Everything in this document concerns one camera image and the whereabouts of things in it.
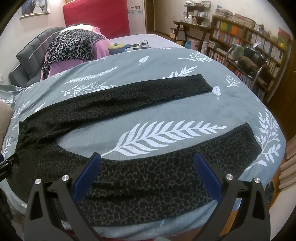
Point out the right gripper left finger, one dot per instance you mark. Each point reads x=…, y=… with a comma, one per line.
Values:
x=42, y=221

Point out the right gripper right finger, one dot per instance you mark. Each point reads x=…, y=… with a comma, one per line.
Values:
x=252, y=221

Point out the black leopard print pants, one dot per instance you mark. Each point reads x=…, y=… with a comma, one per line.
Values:
x=153, y=133

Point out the tan pillow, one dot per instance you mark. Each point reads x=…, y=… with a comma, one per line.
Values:
x=4, y=120

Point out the grey leaf print duvet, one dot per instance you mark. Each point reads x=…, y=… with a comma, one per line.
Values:
x=230, y=103

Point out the black chair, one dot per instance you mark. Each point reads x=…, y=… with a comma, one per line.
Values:
x=251, y=64

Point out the grey tufted headboard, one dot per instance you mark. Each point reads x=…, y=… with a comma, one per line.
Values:
x=31, y=59

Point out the grey leopard print garment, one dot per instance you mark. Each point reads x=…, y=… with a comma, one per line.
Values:
x=69, y=47

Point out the pink blanket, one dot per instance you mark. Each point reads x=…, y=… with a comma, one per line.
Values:
x=97, y=51

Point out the yellow blue toy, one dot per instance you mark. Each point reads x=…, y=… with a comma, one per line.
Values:
x=116, y=48

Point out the wooden bookshelf with books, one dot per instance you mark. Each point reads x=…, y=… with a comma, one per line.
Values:
x=227, y=31

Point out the red wall panel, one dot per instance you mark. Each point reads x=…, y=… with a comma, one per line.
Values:
x=108, y=15

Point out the framed wall picture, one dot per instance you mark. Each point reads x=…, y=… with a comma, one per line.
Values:
x=34, y=8

